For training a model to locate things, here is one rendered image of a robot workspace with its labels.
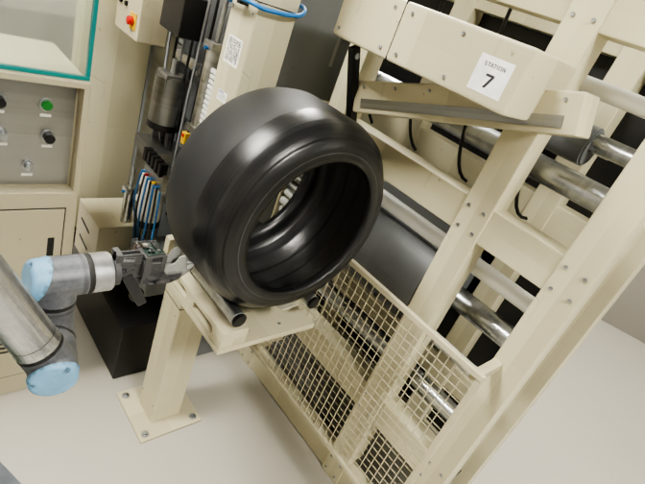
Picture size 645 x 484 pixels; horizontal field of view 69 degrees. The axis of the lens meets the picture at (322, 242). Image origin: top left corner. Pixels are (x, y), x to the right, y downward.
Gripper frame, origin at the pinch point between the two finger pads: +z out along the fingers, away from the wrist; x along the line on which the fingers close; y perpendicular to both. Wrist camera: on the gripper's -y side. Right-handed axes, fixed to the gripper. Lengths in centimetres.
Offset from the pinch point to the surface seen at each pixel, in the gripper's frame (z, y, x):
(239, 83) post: 18, 42, 25
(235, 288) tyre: 7.0, 1.0, -12.1
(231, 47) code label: 18, 50, 33
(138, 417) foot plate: 15, -101, 30
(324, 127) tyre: 21, 45, -9
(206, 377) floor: 52, -102, 39
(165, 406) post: 23, -93, 25
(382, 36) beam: 44, 66, 5
